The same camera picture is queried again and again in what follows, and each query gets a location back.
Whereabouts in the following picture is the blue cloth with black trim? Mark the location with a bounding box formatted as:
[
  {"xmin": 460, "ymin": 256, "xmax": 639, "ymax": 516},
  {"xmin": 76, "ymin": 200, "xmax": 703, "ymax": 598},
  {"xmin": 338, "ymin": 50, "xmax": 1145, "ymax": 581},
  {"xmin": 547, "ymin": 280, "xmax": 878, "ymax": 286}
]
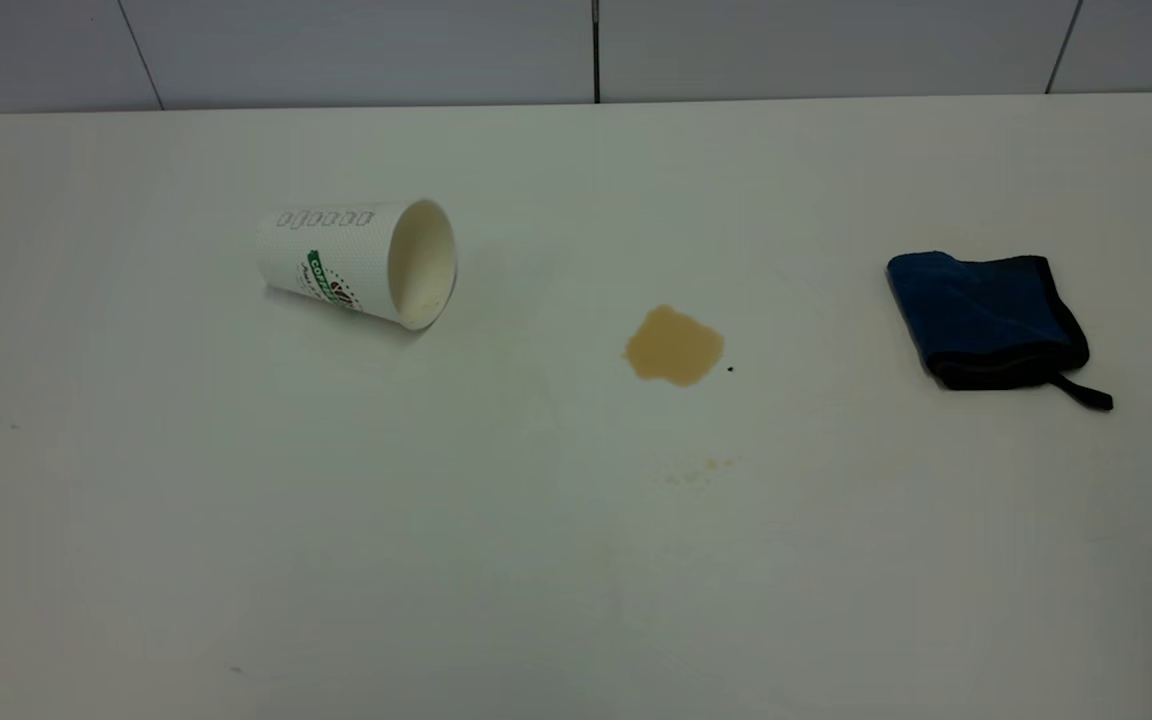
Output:
[{"xmin": 885, "ymin": 251, "xmax": 1115, "ymax": 412}]

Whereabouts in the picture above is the brown coffee spill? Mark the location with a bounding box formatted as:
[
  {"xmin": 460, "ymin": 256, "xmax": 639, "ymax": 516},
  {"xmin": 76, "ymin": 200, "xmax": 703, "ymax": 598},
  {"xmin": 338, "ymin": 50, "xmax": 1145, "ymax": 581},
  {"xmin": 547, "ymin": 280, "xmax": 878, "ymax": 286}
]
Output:
[{"xmin": 623, "ymin": 304, "xmax": 726, "ymax": 388}]

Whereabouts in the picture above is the white paper coffee cup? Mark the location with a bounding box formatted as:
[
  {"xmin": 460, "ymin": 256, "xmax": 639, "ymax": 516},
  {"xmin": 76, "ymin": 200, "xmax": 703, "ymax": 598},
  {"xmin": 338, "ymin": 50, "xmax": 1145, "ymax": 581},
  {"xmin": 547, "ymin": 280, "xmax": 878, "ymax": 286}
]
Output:
[{"xmin": 255, "ymin": 198, "xmax": 459, "ymax": 332}]

